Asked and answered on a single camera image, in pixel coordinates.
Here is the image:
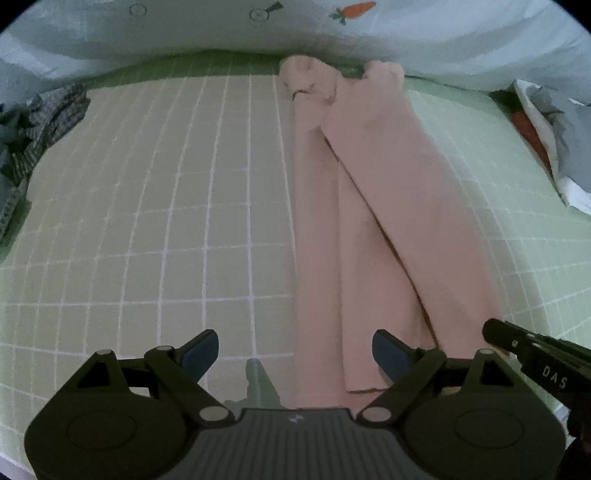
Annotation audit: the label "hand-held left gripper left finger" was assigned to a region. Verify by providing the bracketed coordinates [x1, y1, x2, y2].
[73, 329, 235, 428]

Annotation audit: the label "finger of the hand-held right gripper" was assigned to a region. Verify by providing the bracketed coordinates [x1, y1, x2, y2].
[481, 318, 539, 367]

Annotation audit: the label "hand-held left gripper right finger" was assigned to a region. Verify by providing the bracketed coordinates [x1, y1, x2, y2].
[359, 329, 523, 426]

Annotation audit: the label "pink pants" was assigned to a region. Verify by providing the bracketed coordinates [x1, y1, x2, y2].
[278, 55, 509, 409]

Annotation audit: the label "white cloth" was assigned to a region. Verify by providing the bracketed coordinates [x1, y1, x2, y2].
[512, 79, 591, 214]

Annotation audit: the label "green grid bed sheet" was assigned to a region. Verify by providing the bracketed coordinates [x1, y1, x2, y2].
[0, 48, 591, 467]

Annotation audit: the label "red cloth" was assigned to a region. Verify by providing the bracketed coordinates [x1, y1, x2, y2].
[510, 111, 554, 172]

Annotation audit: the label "grey garment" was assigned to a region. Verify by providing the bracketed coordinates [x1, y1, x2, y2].
[531, 87, 591, 195]

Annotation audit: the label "dark plaid cloth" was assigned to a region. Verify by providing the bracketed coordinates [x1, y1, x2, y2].
[0, 83, 92, 243]

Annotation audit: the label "white carrot-print quilt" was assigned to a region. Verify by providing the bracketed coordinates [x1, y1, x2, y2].
[0, 0, 591, 100]

